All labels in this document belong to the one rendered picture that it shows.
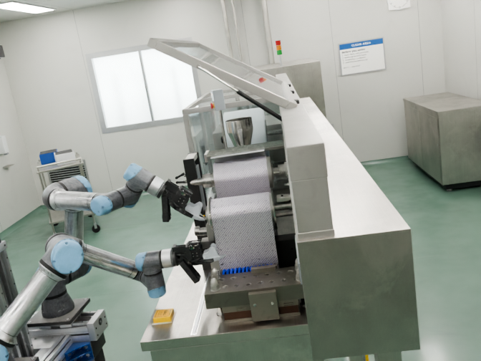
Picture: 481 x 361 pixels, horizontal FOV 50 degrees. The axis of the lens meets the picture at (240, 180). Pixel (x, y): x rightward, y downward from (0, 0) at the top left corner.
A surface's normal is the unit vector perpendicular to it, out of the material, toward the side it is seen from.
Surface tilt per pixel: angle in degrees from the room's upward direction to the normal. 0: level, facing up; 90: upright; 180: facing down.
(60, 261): 85
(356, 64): 90
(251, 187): 92
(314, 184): 90
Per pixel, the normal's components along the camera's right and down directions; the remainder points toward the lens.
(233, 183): -0.05, 0.28
